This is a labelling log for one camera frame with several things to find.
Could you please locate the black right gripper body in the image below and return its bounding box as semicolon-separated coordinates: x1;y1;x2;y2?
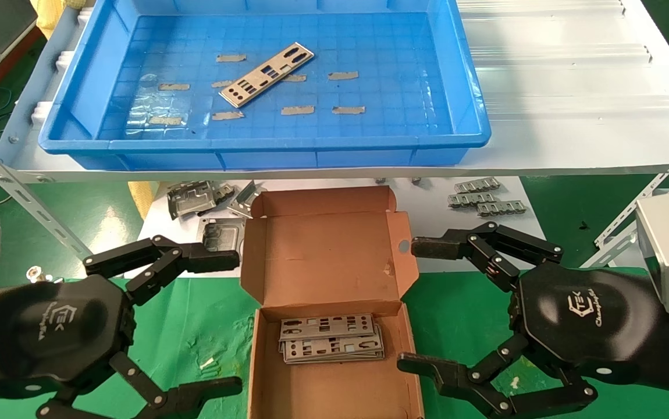
509;263;658;385

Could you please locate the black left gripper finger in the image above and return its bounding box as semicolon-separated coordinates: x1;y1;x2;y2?
37;352;244;419
83;236;241;306

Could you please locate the flat grey metal plate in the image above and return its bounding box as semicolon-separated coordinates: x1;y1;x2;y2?
197;217;248;254

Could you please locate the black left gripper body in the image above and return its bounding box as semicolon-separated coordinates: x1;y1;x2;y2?
0;275;136;402

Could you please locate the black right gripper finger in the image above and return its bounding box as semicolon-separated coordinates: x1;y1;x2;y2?
397;333;598;419
410;221;565;292

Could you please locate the blue plastic tray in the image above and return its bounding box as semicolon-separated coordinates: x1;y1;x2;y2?
38;0;492;171

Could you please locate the angled grey metal plate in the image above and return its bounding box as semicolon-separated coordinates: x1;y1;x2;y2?
227;179;266;219

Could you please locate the large grey metal bracket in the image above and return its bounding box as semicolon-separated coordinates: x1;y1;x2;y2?
168;181;219;220

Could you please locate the brown cardboard box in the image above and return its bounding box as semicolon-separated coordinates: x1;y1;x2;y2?
240;185;425;419

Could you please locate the yellow plastic sheet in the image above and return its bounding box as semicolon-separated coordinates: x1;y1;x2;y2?
28;0;72;40
127;181;158;219

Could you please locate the grey slotted metal strip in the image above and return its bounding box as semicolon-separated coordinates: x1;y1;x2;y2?
477;200;526;218
454;177;501;193
448;193;496;208

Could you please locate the perforated metal shelf post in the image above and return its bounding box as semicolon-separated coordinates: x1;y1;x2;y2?
0;123;94;260
581;172;669;269

